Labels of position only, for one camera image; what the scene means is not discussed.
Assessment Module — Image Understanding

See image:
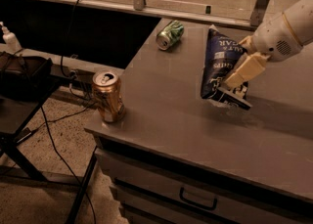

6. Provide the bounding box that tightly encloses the black floor cable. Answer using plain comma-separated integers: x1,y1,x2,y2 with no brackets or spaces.
16,100,99,224

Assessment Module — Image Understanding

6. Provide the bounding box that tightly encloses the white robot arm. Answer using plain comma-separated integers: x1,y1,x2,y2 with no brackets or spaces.
222,0,313,89

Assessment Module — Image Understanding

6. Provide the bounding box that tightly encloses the black drawer handle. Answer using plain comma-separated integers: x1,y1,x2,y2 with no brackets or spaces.
178,186,218,212

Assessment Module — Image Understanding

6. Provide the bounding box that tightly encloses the black hanging cable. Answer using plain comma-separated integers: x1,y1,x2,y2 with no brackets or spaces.
59,0,88,79

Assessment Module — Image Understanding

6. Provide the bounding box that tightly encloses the orange soda can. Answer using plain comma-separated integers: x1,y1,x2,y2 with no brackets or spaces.
92,70,125,123

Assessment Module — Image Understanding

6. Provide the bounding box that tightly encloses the metal railing post right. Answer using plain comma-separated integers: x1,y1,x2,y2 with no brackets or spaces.
250,0,270,26

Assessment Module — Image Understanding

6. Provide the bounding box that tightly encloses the white spray bottle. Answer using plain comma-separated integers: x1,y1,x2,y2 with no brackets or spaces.
0,22,22,53

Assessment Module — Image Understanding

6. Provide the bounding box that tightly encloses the green soda can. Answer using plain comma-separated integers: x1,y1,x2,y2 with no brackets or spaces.
156,21,184,51

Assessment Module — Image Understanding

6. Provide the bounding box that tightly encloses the blue Kettle chip bag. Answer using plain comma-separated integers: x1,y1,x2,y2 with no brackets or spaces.
201,25,251,110

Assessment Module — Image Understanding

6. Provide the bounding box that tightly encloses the black side table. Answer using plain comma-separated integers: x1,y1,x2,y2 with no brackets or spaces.
0,51,99,224

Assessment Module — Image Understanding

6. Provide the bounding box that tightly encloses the grey drawer cabinet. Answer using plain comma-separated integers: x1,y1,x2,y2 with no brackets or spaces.
93,136,313,224

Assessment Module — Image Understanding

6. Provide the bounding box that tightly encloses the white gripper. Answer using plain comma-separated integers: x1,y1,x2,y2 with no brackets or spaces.
223,13,303,89

